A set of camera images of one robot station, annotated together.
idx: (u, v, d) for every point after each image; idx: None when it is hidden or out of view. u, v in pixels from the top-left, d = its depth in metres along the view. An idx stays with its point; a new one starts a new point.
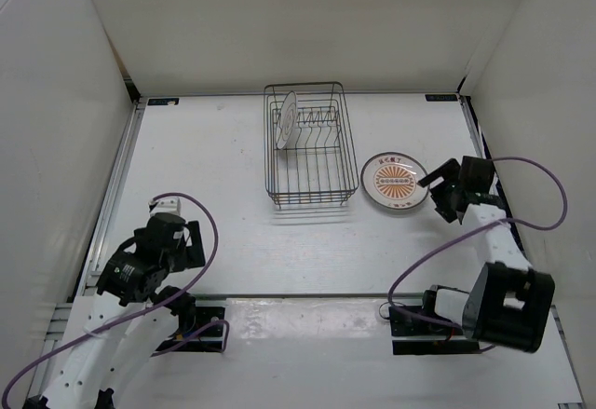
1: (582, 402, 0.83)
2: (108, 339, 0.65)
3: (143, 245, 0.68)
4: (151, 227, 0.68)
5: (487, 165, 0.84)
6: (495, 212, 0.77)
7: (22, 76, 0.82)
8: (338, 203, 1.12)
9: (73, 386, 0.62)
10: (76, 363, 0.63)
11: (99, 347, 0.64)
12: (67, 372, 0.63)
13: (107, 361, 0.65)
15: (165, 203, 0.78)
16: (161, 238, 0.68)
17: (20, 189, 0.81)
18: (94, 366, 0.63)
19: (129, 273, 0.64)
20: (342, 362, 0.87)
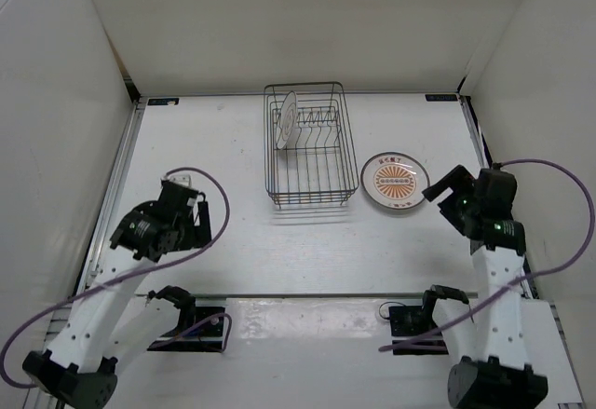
1: (582, 402, 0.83)
2: (119, 293, 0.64)
3: (157, 207, 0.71)
4: (167, 192, 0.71)
5: (507, 183, 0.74)
6: (509, 266, 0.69)
7: (22, 76, 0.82)
8: (338, 203, 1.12)
9: (79, 339, 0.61)
10: (86, 315, 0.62)
11: (110, 300, 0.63)
12: (74, 325, 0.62)
13: (114, 317, 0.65)
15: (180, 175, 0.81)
16: (176, 202, 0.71)
17: (20, 190, 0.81)
18: (103, 320, 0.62)
19: (144, 228, 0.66)
20: (342, 362, 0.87)
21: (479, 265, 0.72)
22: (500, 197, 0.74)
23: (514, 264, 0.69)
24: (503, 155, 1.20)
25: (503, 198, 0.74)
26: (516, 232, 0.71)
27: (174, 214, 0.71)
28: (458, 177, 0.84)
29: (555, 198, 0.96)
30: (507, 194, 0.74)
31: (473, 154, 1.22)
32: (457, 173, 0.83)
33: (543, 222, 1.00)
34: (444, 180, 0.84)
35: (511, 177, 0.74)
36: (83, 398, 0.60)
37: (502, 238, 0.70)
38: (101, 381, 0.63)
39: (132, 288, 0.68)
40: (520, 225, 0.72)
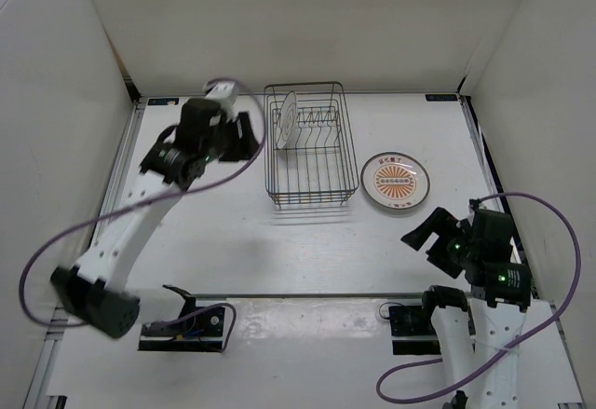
1: (582, 402, 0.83)
2: (147, 214, 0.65)
3: (182, 135, 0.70)
4: (188, 115, 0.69)
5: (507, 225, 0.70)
6: (508, 324, 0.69)
7: (22, 76, 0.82)
8: (338, 203, 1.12)
9: (108, 254, 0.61)
10: (115, 235, 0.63)
11: (139, 220, 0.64)
12: (102, 243, 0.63)
13: (141, 238, 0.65)
15: (217, 89, 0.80)
16: (199, 126, 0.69)
17: (20, 190, 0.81)
18: (131, 238, 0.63)
19: (174, 159, 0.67)
20: (342, 362, 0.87)
21: (478, 316, 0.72)
22: (497, 241, 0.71)
23: (515, 320, 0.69)
24: (503, 155, 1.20)
25: (500, 241, 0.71)
26: (521, 281, 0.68)
27: (199, 142, 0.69)
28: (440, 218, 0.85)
29: (555, 198, 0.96)
30: (505, 237, 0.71)
31: (473, 154, 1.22)
32: (440, 215, 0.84)
33: (543, 221, 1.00)
34: (430, 224, 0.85)
35: (507, 217, 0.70)
36: (109, 316, 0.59)
37: (506, 292, 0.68)
38: (128, 302, 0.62)
39: (158, 213, 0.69)
40: (523, 272, 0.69)
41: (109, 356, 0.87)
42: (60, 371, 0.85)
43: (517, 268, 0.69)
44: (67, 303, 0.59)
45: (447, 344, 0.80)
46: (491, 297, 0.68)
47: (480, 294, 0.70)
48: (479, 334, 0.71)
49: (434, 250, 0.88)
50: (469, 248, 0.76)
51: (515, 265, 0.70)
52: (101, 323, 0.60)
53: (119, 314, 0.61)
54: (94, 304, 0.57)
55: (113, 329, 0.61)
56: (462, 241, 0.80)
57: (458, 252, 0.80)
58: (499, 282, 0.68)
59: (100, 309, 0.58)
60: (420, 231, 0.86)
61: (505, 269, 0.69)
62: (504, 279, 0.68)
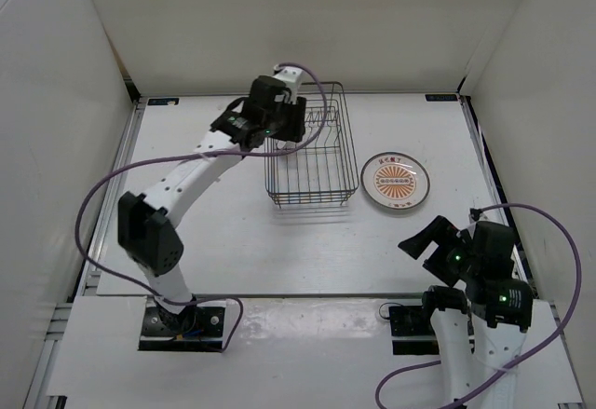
1: (582, 402, 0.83)
2: (210, 165, 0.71)
3: (249, 107, 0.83)
4: (256, 91, 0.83)
5: (506, 238, 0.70)
6: (508, 344, 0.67)
7: (22, 76, 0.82)
8: (338, 203, 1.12)
9: (171, 190, 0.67)
10: (182, 174, 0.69)
11: (205, 168, 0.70)
12: (166, 181, 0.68)
13: (199, 188, 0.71)
15: (286, 73, 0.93)
16: (264, 101, 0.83)
17: (20, 190, 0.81)
18: (194, 182, 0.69)
19: (240, 126, 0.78)
20: (342, 362, 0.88)
21: (478, 334, 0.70)
22: (497, 257, 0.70)
23: (515, 340, 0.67)
24: (503, 155, 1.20)
25: (501, 256, 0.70)
26: (521, 300, 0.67)
27: (263, 112, 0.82)
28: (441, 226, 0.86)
29: (555, 198, 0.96)
30: (505, 252, 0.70)
31: (473, 154, 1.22)
32: (440, 224, 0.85)
33: (543, 221, 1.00)
34: (429, 234, 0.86)
35: (507, 232, 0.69)
36: (157, 247, 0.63)
37: (505, 310, 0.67)
38: (178, 240, 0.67)
39: (216, 171, 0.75)
40: (524, 292, 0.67)
41: (109, 357, 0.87)
42: (59, 372, 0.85)
43: (519, 287, 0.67)
44: (127, 224, 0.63)
45: (446, 349, 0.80)
46: (491, 316, 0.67)
47: (480, 312, 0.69)
48: (478, 352, 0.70)
49: (433, 260, 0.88)
50: (469, 262, 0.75)
51: (516, 283, 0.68)
52: (153, 250, 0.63)
53: (168, 249, 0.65)
54: (155, 227, 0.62)
55: (158, 262, 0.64)
56: (462, 252, 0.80)
57: (459, 265, 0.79)
58: (500, 301, 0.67)
59: (159, 234, 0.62)
60: (419, 239, 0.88)
61: (505, 287, 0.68)
62: (505, 299, 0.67)
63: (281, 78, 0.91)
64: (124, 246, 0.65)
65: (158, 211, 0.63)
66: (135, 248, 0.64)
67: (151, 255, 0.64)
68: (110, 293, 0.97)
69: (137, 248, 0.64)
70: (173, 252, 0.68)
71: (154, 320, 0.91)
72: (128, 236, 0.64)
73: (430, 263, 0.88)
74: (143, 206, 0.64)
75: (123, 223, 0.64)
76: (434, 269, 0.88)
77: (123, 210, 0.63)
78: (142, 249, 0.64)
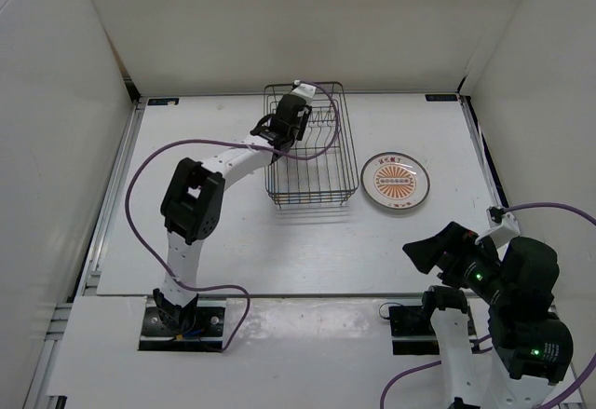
1: (582, 402, 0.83)
2: (253, 156, 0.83)
3: (277, 122, 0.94)
4: (281, 108, 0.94)
5: (546, 272, 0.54)
6: (531, 395, 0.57)
7: (22, 76, 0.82)
8: (338, 203, 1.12)
9: (223, 164, 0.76)
10: (231, 156, 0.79)
11: (250, 156, 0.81)
12: (218, 157, 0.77)
13: (239, 173, 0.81)
15: (304, 88, 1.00)
16: (290, 116, 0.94)
17: (20, 192, 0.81)
18: (241, 163, 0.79)
19: (271, 137, 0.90)
20: (342, 361, 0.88)
21: (496, 374, 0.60)
22: (535, 294, 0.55)
23: (539, 392, 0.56)
24: (503, 155, 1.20)
25: (540, 293, 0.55)
26: (560, 355, 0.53)
27: (290, 126, 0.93)
28: (457, 236, 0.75)
29: (554, 198, 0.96)
30: (545, 287, 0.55)
31: (474, 154, 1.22)
32: (453, 231, 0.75)
33: (542, 220, 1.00)
34: (443, 242, 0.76)
35: (551, 266, 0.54)
36: (210, 209, 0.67)
37: (535, 362, 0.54)
38: (220, 210, 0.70)
39: (252, 165, 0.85)
40: (565, 345, 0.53)
41: (109, 356, 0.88)
42: (58, 372, 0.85)
43: (558, 339, 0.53)
44: (183, 181, 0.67)
45: (446, 350, 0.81)
46: (516, 369, 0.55)
47: (505, 357, 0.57)
48: (494, 389, 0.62)
49: (448, 270, 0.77)
50: (498, 287, 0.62)
51: (555, 331, 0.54)
52: (200, 211, 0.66)
53: (209, 216, 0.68)
54: (212, 185, 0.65)
55: (201, 224, 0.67)
56: (484, 273, 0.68)
57: (481, 284, 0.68)
58: (531, 354, 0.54)
59: (215, 192, 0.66)
60: (430, 251, 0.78)
61: (541, 338, 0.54)
62: (537, 352, 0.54)
63: (301, 94, 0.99)
64: (170, 206, 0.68)
65: (216, 174, 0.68)
66: (182, 209, 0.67)
67: (196, 218, 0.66)
68: (110, 293, 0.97)
69: (184, 208, 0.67)
70: (211, 222, 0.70)
71: (154, 321, 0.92)
72: (180, 195, 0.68)
73: (444, 273, 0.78)
74: (201, 170, 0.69)
75: (180, 182, 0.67)
76: (446, 278, 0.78)
77: (183, 170, 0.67)
78: (188, 209, 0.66)
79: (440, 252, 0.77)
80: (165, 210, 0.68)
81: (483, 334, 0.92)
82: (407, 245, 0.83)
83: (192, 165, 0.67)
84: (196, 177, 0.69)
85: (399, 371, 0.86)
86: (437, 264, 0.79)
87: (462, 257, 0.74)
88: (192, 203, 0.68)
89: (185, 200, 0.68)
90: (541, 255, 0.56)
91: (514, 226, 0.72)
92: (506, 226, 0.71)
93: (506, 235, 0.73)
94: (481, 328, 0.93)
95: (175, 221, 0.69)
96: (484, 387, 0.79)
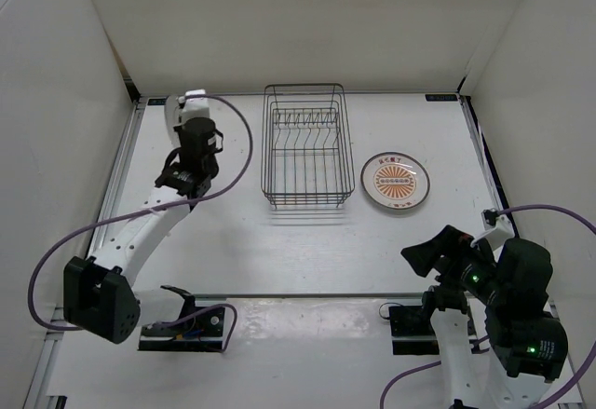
1: (582, 402, 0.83)
2: (160, 218, 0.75)
3: (188, 154, 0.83)
4: (187, 143, 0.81)
5: (545, 275, 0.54)
6: (528, 392, 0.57)
7: (21, 77, 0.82)
8: (334, 205, 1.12)
9: (124, 248, 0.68)
10: (130, 232, 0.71)
11: (155, 222, 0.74)
12: (117, 240, 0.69)
13: (150, 244, 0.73)
15: (193, 104, 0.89)
16: (199, 149, 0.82)
17: (19, 193, 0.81)
18: (145, 238, 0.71)
19: (183, 180, 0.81)
20: (341, 361, 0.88)
21: (494, 374, 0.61)
22: (530, 294, 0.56)
23: (536, 390, 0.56)
24: (503, 155, 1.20)
25: (535, 293, 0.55)
26: (555, 353, 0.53)
27: (203, 158, 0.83)
28: (451, 238, 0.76)
29: (554, 199, 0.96)
30: (541, 287, 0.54)
31: (473, 154, 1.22)
32: (449, 235, 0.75)
33: (543, 220, 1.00)
34: (439, 247, 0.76)
35: (547, 265, 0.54)
36: (119, 311, 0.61)
37: (531, 361, 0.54)
38: (135, 304, 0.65)
39: (166, 225, 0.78)
40: (561, 342, 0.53)
41: (110, 356, 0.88)
42: (59, 371, 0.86)
43: (553, 337, 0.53)
44: (78, 288, 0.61)
45: (446, 351, 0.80)
46: (512, 367, 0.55)
47: (501, 356, 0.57)
48: (493, 388, 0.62)
49: (447, 272, 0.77)
50: (494, 288, 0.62)
51: (550, 330, 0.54)
52: (107, 317, 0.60)
53: (125, 315, 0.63)
54: (112, 288, 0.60)
55: (118, 324, 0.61)
56: (480, 275, 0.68)
57: (478, 286, 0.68)
58: (527, 352, 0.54)
59: (115, 294, 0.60)
60: (426, 253, 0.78)
61: (536, 335, 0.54)
62: (533, 350, 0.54)
63: (196, 112, 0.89)
64: (74, 318, 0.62)
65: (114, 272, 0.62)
66: (87, 319, 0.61)
67: (106, 324, 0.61)
68: None
69: (91, 315, 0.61)
70: (130, 318, 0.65)
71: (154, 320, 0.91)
72: (79, 303, 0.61)
73: (441, 276, 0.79)
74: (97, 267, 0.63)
75: (74, 289, 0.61)
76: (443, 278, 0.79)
77: (72, 278, 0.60)
78: (97, 315, 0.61)
79: (436, 254, 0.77)
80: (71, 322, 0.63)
81: (483, 334, 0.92)
82: (404, 250, 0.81)
83: (79, 268, 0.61)
84: (94, 272, 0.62)
85: (402, 373, 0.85)
86: (434, 266, 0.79)
87: (458, 259, 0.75)
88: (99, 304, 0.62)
89: (88, 305, 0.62)
90: (536, 255, 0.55)
91: (508, 227, 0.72)
92: (500, 228, 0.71)
93: (501, 238, 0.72)
94: (480, 327, 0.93)
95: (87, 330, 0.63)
96: (483, 387, 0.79)
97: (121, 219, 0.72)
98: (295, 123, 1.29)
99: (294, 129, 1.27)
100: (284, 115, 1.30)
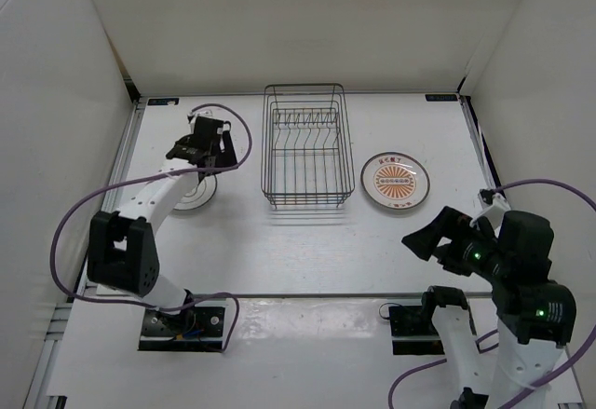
1: (582, 402, 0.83)
2: (175, 183, 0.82)
3: (196, 137, 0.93)
4: (200, 125, 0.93)
5: (545, 235, 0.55)
6: (540, 361, 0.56)
7: (21, 78, 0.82)
8: (335, 205, 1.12)
9: (145, 203, 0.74)
10: (150, 192, 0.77)
11: (171, 184, 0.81)
12: (138, 198, 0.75)
13: (164, 207, 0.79)
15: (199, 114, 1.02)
16: (209, 131, 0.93)
17: (19, 193, 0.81)
18: (163, 196, 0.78)
19: (192, 152, 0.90)
20: (341, 361, 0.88)
21: (504, 346, 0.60)
22: (533, 260, 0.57)
23: (549, 356, 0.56)
24: (503, 155, 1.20)
25: (536, 258, 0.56)
26: (564, 316, 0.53)
27: (209, 141, 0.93)
28: (451, 220, 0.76)
29: (553, 199, 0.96)
30: (543, 252, 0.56)
31: (473, 154, 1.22)
32: (448, 216, 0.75)
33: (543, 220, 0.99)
34: (440, 229, 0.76)
35: (548, 230, 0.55)
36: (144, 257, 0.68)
37: (541, 325, 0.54)
38: (155, 257, 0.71)
39: (178, 191, 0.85)
40: (568, 303, 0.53)
41: (110, 357, 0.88)
42: (58, 372, 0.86)
43: (562, 299, 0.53)
44: (105, 240, 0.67)
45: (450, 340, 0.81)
46: (523, 334, 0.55)
47: (510, 324, 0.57)
48: (502, 362, 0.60)
49: (448, 257, 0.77)
50: (497, 262, 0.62)
51: (557, 293, 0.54)
52: (133, 263, 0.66)
53: (148, 265, 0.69)
54: (140, 232, 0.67)
55: (141, 276, 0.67)
56: (482, 251, 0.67)
57: (479, 264, 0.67)
58: (535, 316, 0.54)
59: (142, 238, 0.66)
60: (428, 237, 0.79)
61: (544, 298, 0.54)
62: (542, 314, 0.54)
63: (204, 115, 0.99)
64: (99, 267, 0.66)
65: (140, 221, 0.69)
66: (112, 268, 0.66)
67: (130, 273, 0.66)
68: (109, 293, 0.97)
69: (115, 267, 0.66)
70: (152, 272, 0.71)
71: (154, 320, 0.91)
72: (105, 255, 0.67)
73: (443, 262, 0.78)
74: (123, 219, 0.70)
75: (101, 242, 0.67)
76: (444, 263, 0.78)
77: (100, 229, 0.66)
78: (120, 267, 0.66)
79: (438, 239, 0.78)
80: (95, 274, 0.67)
81: (483, 333, 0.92)
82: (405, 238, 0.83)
83: (107, 221, 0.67)
84: (118, 230, 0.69)
85: (407, 370, 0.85)
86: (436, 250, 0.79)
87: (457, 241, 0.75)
88: (122, 259, 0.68)
89: (114, 259, 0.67)
90: (536, 223, 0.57)
91: (504, 205, 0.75)
92: (496, 206, 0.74)
93: (498, 214, 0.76)
94: (480, 327, 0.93)
95: (109, 283, 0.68)
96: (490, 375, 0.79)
97: (141, 182, 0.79)
98: (295, 123, 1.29)
99: (295, 129, 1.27)
100: (284, 115, 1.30)
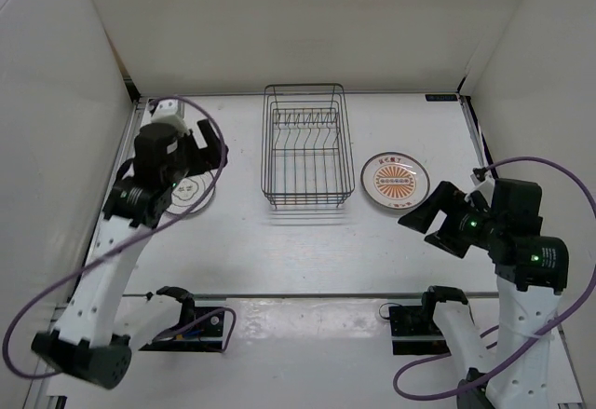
1: (582, 402, 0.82)
2: (120, 261, 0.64)
3: (142, 169, 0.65)
4: (139, 148, 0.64)
5: (534, 192, 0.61)
6: (541, 307, 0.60)
7: (21, 78, 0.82)
8: (334, 205, 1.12)
9: (86, 314, 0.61)
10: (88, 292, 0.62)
11: (112, 271, 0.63)
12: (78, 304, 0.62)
13: (116, 293, 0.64)
15: (162, 108, 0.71)
16: (155, 157, 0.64)
17: (19, 193, 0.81)
18: (106, 293, 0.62)
19: (136, 195, 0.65)
20: (341, 362, 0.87)
21: (504, 298, 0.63)
22: (524, 216, 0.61)
23: (548, 302, 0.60)
24: (503, 155, 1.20)
25: (528, 214, 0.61)
26: (558, 262, 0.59)
27: (158, 170, 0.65)
28: (447, 194, 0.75)
29: (553, 199, 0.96)
30: (532, 208, 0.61)
31: (473, 154, 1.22)
32: (445, 189, 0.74)
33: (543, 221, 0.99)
34: (435, 203, 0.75)
35: (534, 187, 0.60)
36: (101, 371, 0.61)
37: (538, 270, 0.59)
38: (116, 351, 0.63)
39: (129, 258, 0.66)
40: (560, 248, 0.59)
41: None
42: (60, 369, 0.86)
43: (553, 244, 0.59)
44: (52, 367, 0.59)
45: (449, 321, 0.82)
46: (522, 280, 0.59)
47: (508, 275, 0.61)
48: (504, 318, 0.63)
49: (443, 231, 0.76)
50: (492, 225, 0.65)
51: (549, 241, 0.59)
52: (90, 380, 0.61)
53: (110, 366, 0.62)
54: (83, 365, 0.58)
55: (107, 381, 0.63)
56: (479, 220, 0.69)
57: (476, 232, 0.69)
58: (532, 261, 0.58)
59: (88, 366, 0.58)
60: (424, 211, 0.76)
61: (538, 245, 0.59)
62: (536, 258, 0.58)
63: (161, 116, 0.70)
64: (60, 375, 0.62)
65: (81, 344, 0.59)
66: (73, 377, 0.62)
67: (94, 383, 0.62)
68: None
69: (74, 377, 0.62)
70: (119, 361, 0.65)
71: None
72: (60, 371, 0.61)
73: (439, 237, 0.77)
74: (61, 345, 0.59)
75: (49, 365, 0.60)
76: (440, 238, 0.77)
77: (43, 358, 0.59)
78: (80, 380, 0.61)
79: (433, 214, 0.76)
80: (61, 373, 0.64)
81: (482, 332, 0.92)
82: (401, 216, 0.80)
83: (46, 352, 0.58)
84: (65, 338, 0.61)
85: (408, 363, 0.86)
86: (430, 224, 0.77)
87: (453, 215, 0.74)
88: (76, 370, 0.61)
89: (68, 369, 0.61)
90: (525, 184, 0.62)
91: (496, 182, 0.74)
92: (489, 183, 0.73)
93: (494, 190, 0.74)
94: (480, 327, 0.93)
95: None
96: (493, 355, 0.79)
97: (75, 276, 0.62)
98: (295, 123, 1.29)
99: (294, 130, 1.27)
100: (284, 115, 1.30)
